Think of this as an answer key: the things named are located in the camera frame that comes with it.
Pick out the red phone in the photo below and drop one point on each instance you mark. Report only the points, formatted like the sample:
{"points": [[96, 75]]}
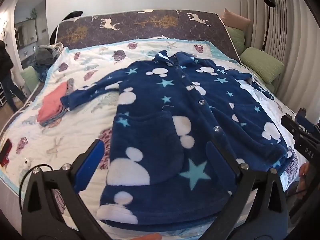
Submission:
{"points": [[5, 152]]}

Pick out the beige curtain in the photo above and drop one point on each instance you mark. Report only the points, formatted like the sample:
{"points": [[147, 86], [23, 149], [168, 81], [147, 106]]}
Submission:
{"points": [[292, 30]]}

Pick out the wall mirror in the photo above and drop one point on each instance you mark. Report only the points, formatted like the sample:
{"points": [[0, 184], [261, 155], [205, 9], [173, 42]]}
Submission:
{"points": [[26, 32]]}

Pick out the green cushion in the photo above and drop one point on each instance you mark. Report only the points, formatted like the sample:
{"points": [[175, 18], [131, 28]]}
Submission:
{"points": [[30, 78]]}

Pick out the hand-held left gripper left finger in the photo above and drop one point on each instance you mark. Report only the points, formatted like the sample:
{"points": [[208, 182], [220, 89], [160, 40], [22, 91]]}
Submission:
{"points": [[90, 163]]}

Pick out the brown deer-print mattress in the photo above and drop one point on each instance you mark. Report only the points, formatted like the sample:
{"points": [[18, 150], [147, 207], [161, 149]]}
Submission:
{"points": [[155, 27]]}

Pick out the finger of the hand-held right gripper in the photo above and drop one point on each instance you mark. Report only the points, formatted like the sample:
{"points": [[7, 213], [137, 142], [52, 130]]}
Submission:
{"points": [[291, 125], [306, 122]]}

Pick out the orange object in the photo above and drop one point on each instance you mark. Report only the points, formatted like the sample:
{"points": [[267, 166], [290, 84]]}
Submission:
{"points": [[150, 238]]}

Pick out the small green pillow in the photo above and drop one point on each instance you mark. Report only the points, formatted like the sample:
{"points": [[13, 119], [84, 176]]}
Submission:
{"points": [[236, 38]]}

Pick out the person's right hand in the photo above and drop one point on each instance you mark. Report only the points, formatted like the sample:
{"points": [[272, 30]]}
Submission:
{"points": [[303, 175]]}

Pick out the grey clothes pile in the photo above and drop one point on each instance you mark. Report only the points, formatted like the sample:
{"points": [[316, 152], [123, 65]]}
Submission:
{"points": [[45, 53]]}

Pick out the small white device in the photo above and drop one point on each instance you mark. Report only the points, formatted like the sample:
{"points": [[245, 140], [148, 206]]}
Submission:
{"points": [[26, 166]]}

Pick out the blue star-print fleece robe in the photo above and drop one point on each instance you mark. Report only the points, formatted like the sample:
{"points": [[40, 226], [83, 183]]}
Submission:
{"points": [[160, 120]]}

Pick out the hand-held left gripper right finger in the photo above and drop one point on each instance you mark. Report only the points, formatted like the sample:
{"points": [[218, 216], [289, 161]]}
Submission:
{"points": [[217, 160]]}

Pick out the stack of folded clothes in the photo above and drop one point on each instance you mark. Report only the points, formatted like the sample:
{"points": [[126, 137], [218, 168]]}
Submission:
{"points": [[52, 102]]}

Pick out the white shell-print blanket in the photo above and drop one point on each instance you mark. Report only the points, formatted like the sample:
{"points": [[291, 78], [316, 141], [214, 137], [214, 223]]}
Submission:
{"points": [[82, 110]]}

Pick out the pink pillow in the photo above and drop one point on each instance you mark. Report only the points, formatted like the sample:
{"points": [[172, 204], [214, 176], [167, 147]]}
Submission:
{"points": [[235, 18]]}

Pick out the large green pillow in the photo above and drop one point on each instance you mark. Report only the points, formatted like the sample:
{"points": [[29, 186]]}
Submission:
{"points": [[262, 63]]}

